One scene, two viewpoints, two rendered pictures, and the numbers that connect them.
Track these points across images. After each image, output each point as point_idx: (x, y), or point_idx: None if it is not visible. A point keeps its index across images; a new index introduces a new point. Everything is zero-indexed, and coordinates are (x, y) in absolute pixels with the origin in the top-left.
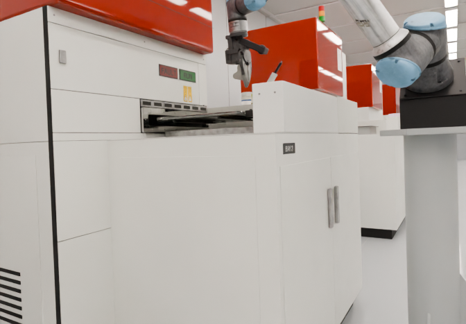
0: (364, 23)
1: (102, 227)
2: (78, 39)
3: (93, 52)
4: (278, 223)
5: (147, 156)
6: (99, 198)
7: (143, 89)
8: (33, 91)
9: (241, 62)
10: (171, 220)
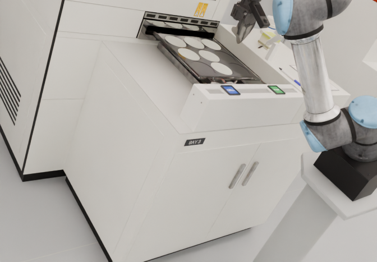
0: (302, 90)
1: (77, 97)
2: None
3: None
4: (156, 184)
5: (116, 75)
6: (81, 79)
7: (152, 3)
8: None
9: (239, 24)
10: (112, 127)
